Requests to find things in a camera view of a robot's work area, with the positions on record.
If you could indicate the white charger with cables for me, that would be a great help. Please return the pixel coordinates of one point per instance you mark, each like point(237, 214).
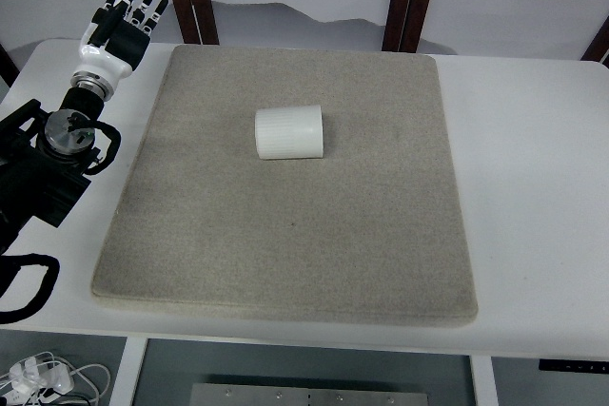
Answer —
point(47, 379)

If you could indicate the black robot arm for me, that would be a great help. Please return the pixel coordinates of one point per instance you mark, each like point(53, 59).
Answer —
point(48, 158)

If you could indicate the white ribbed cup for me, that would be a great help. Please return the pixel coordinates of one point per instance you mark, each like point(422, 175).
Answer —
point(288, 133)

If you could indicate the beige felt mat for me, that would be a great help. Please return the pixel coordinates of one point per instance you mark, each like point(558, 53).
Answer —
point(370, 233)

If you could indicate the far left brown post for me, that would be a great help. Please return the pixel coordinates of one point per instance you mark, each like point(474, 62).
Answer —
point(8, 70)

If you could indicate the far right brown post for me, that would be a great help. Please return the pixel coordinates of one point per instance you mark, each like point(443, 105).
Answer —
point(597, 51)

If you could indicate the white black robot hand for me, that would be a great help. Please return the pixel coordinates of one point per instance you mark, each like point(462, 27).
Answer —
point(111, 48)

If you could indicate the grey metal plate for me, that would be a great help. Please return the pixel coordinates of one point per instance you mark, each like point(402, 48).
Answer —
point(235, 394)

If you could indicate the black control panel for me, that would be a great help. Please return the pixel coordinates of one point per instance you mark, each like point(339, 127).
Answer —
point(574, 366)

